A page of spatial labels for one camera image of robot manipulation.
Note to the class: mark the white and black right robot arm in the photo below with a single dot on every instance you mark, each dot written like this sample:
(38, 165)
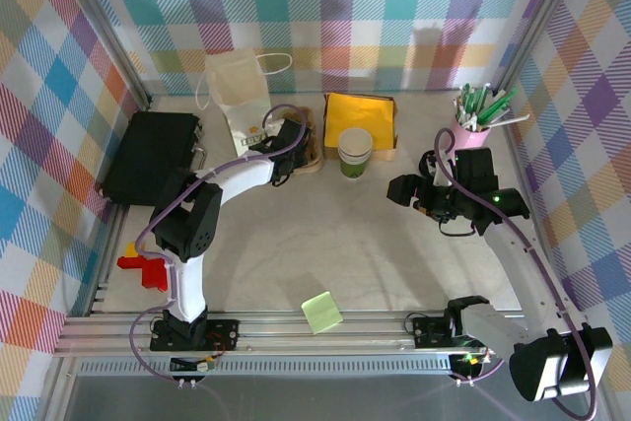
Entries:
(522, 263)

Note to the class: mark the yellow toy block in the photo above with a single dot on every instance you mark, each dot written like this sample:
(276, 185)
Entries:
(133, 249)

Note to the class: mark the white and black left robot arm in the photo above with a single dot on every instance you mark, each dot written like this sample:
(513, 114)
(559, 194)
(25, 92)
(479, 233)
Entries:
(189, 288)

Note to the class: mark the white wrapped straw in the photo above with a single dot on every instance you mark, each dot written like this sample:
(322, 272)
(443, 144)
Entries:
(512, 120)

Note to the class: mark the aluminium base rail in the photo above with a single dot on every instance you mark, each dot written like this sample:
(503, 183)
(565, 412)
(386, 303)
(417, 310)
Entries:
(374, 329)

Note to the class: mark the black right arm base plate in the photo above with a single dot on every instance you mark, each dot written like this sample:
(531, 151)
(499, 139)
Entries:
(429, 332)

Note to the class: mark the white paper takeout bag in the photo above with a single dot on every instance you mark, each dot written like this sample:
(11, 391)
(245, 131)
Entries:
(231, 81)

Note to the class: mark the red toy block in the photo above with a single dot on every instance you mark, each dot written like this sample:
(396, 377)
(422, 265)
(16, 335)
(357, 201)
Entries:
(153, 273)

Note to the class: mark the black carrying case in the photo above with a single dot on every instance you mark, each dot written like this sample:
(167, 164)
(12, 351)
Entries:
(148, 155)

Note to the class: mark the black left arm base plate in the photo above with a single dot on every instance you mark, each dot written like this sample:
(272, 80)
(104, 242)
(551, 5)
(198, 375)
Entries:
(224, 334)

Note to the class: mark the aluminium frame post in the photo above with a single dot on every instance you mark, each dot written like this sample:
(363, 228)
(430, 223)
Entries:
(103, 21)
(536, 21)

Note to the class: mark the stack of green paper cups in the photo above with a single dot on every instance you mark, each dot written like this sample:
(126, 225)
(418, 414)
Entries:
(355, 155)

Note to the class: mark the small circuit board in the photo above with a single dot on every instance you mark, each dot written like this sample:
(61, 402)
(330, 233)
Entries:
(204, 366)
(470, 359)

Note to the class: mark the green sticky note pad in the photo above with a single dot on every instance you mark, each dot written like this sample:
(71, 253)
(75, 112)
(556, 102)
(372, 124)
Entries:
(321, 313)

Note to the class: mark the pink straw holder cup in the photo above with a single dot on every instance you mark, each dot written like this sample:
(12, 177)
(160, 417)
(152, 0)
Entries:
(470, 137)

